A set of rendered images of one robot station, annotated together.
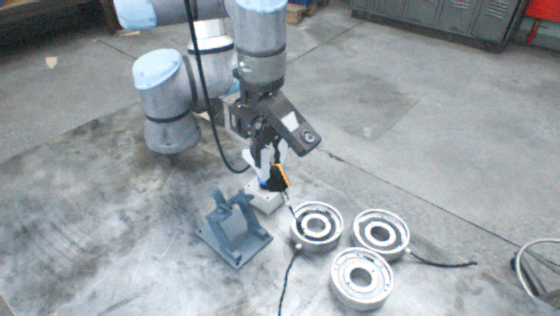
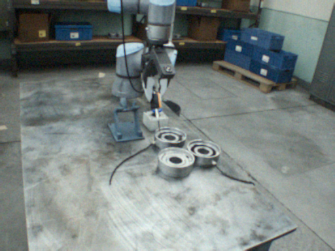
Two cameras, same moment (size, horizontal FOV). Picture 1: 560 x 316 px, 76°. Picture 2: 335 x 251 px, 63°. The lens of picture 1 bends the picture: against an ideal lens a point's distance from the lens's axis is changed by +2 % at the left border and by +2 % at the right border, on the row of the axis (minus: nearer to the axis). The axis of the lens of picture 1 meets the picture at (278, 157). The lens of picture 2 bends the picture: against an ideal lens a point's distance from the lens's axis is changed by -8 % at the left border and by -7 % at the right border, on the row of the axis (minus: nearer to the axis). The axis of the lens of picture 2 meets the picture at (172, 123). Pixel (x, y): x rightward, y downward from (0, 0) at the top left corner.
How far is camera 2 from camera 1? 0.52 m
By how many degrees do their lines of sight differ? 22
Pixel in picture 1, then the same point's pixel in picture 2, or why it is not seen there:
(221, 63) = not seen: hidden behind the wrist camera
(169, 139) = (122, 89)
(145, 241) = (84, 120)
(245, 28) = (150, 12)
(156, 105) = (122, 66)
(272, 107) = (156, 52)
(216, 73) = not seen: hidden behind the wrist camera
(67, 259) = (49, 114)
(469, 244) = not seen: outside the picture
